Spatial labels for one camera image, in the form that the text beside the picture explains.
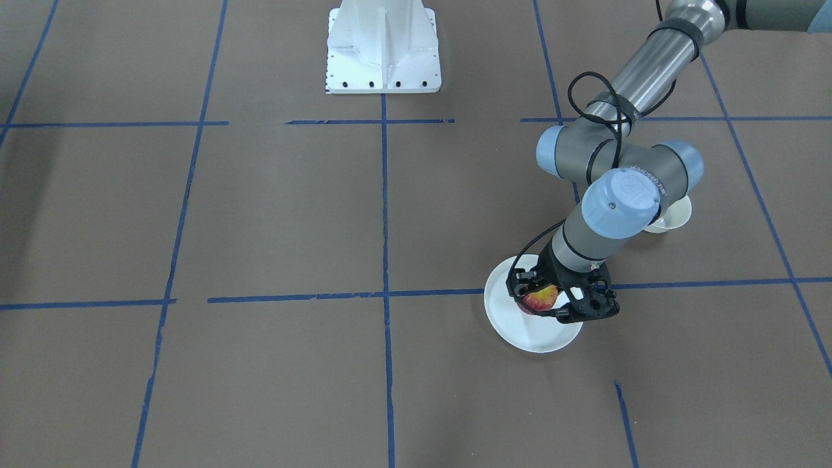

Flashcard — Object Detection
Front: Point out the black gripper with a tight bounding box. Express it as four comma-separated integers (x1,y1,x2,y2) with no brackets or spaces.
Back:
511,244,608,324

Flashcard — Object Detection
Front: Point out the red yellow apple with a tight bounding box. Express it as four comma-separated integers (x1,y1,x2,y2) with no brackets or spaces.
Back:
521,285,561,316

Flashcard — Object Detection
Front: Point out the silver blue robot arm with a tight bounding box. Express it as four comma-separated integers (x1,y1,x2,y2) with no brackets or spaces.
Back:
506,1,830,324

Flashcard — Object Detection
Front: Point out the white round plate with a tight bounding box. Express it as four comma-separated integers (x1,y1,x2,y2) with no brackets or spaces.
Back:
484,257,582,353

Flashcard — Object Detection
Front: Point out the white small bowl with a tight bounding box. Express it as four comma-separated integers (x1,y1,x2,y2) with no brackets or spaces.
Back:
643,196,693,234

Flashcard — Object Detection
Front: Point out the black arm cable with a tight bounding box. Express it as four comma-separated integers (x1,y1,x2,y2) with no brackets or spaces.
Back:
511,71,680,287

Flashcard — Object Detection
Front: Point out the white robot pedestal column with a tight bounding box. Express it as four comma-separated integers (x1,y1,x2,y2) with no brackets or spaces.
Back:
325,1,443,94

